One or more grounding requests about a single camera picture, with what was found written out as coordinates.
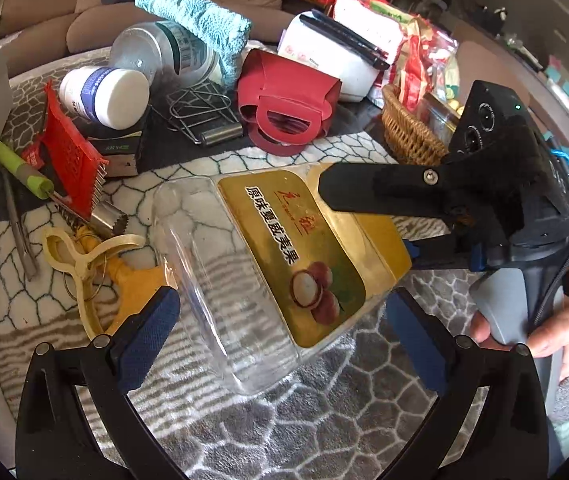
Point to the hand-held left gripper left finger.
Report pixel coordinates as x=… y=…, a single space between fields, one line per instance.
x=147 y=340

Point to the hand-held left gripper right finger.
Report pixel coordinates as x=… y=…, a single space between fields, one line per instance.
x=419 y=345

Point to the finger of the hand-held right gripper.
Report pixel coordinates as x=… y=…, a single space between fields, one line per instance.
x=389 y=187
x=439 y=255

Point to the clear plastic gold-label container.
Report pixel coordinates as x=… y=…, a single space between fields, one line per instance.
x=224 y=285

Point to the red plastic comb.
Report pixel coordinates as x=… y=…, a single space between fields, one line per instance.
x=69 y=155

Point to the white pill bottle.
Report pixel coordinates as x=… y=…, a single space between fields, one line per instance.
x=114 y=97

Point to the wicker basket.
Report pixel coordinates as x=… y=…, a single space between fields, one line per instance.
x=409 y=135

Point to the clear plastic packet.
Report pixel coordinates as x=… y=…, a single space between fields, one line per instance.
x=439 y=120

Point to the red snack packet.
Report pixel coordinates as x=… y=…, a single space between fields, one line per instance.
x=414 y=65

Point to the red paper bag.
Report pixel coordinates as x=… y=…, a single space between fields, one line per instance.
x=284 y=80

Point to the grey white patterned blanket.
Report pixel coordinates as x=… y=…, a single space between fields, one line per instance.
x=274 y=435

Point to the grey toothbrush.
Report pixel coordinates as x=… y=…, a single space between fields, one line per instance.
x=19 y=240

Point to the white red-edged snack packet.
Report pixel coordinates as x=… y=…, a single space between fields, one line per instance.
x=364 y=15

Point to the dark small carton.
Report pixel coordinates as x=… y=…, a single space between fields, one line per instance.
x=119 y=145

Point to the teal knitted cloth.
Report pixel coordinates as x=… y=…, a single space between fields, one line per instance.
x=204 y=15

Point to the clear plastic jar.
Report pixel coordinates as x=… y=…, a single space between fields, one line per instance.
x=164 y=50

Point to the brown sofa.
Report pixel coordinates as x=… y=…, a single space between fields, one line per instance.
x=39 y=15

